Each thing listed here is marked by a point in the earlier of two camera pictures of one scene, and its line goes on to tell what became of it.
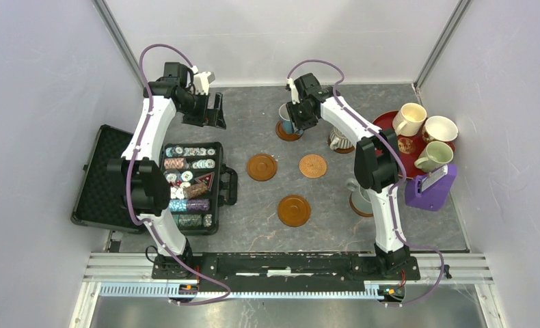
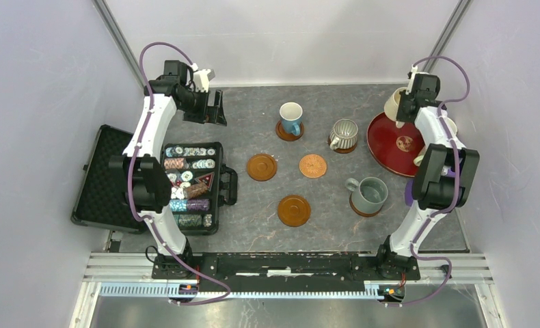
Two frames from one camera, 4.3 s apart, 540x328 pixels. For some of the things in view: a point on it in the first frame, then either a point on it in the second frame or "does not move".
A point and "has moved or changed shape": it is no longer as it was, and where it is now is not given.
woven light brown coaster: [312, 166] does not move
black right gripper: [297, 122] -> [401, 115]
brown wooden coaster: [262, 167] does not move
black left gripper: [213, 117] does not move
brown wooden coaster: [356, 210] does not move
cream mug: [409, 119] has moved or changed shape
